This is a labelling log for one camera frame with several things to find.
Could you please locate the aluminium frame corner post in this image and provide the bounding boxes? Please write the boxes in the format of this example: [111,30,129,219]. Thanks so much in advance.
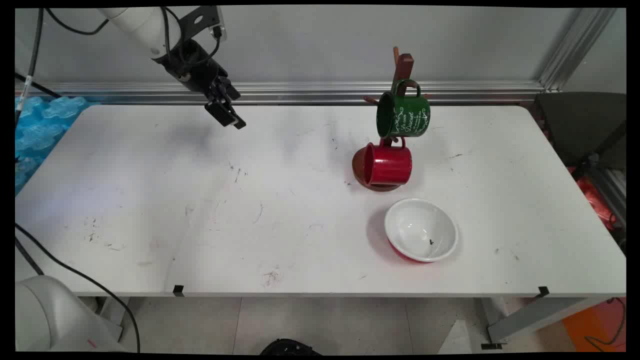
[537,7,619,94]

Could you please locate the white rounded machine housing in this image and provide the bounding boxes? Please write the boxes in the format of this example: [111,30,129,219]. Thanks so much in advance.
[15,274,127,353]

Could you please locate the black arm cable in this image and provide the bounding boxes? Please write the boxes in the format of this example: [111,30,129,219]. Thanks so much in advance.
[45,7,110,36]

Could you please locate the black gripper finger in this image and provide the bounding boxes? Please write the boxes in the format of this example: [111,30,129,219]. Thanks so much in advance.
[218,79,247,130]
[204,82,237,128]

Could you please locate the red enamel mug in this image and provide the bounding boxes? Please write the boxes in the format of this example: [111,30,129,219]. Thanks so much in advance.
[363,137,413,187]

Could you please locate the red plastic bag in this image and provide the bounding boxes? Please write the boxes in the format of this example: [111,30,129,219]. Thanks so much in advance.
[567,166,619,232]

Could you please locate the white bowl red outside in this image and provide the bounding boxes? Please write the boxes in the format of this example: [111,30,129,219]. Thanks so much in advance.
[384,198,459,264]

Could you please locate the thick grey hanging cable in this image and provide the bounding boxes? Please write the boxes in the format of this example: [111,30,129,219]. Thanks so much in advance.
[15,7,46,121]

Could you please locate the reddish floor mat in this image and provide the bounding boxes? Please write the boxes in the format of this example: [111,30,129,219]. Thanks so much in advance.
[562,297,627,353]

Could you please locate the green enamel mug white lettering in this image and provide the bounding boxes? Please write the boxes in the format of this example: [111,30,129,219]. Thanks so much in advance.
[376,79,432,139]

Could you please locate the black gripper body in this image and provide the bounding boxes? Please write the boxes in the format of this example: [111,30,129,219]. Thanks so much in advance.
[152,39,234,99]

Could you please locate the black round floor object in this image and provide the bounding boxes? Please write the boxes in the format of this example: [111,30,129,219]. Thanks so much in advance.
[259,338,322,356]

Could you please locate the black camera cable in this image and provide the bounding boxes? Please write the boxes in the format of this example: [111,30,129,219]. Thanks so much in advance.
[161,7,223,68]

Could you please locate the white table leg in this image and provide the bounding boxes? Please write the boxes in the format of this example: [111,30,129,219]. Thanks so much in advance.
[96,296,132,342]

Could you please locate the blue bumpy foam sheet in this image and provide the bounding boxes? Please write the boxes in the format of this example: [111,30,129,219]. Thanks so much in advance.
[15,96,92,195]

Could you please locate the brown wooden mug tree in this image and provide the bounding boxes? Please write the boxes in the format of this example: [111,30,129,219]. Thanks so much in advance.
[351,46,432,193]

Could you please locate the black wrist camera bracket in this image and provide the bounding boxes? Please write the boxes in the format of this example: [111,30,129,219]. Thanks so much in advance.
[176,6,227,45]

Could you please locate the grey table leg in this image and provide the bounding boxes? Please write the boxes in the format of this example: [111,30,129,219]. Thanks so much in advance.
[481,296,603,350]

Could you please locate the short aluminium frame rail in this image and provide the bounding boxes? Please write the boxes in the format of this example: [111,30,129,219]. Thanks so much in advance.
[589,166,627,227]

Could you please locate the thin black floor cable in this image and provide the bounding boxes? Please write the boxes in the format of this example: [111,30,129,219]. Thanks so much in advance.
[584,297,627,347]

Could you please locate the long black cable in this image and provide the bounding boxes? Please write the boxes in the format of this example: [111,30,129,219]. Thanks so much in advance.
[15,222,142,354]

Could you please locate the long aluminium frame rail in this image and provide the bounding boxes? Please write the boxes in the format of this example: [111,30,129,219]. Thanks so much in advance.
[15,80,547,106]

